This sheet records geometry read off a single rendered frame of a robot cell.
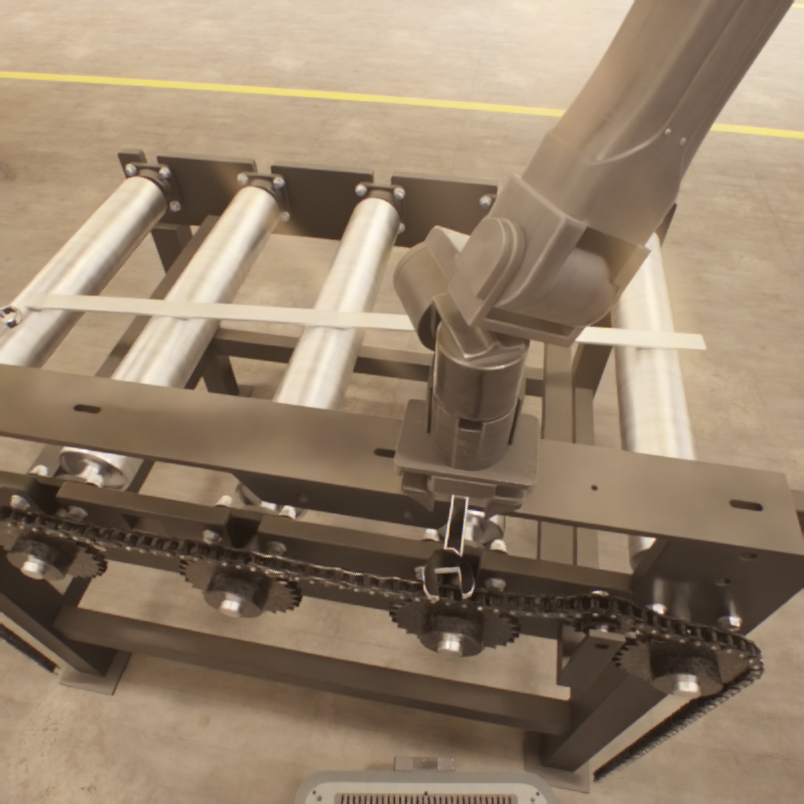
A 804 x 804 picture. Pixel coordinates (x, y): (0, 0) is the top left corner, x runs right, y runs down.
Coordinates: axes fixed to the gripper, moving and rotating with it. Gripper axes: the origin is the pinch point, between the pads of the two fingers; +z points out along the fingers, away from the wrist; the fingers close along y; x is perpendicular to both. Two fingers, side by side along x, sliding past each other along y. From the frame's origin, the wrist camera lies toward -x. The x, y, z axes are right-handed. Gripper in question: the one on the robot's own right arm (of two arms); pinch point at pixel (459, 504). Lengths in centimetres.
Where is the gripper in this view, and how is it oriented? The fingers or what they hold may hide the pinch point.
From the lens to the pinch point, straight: 52.1
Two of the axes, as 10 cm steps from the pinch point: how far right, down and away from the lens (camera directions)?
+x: -1.8, 7.4, -6.5
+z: 0.0, 6.6, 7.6
